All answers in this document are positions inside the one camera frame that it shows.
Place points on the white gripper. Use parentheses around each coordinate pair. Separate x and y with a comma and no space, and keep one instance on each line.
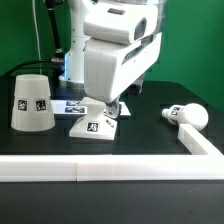
(110,68)

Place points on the white lamp base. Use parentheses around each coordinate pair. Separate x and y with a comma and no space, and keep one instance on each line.
(95,124)

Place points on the white lamp bulb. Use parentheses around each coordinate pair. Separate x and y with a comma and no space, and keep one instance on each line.
(194,114)

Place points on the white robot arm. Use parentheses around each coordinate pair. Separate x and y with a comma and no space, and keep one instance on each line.
(117,21)

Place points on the white lamp shade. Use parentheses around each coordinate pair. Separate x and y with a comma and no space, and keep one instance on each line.
(32,110)

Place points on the white marker sheet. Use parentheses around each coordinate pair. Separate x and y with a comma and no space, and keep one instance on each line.
(74,107)

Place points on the white L-shaped fence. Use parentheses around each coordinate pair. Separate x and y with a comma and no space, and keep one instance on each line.
(204,162)

